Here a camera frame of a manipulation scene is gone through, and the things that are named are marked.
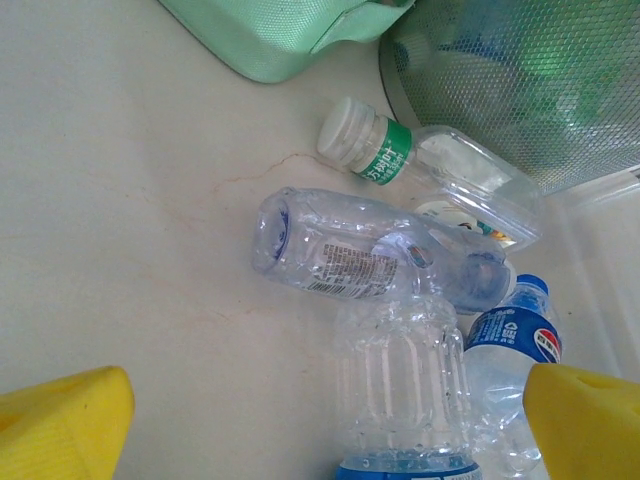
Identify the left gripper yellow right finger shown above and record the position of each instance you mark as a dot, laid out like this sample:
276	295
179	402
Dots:
590	430

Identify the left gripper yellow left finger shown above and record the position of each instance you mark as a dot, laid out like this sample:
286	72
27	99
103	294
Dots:
60	430

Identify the Pepsi label plastic bottle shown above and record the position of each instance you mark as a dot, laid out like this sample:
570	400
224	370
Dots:
505	335

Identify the blue label water bottle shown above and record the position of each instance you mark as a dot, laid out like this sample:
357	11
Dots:
400	380

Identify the grey mesh waste bin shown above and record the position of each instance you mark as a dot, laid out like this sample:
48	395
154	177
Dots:
525	75

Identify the crushed clear plastic bottle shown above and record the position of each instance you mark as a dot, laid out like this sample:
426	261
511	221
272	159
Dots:
325	250

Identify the clear bottle green neck label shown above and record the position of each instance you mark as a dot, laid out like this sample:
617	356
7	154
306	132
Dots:
385	150

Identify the light green fabric pouch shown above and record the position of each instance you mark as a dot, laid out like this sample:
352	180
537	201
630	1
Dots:
275	35

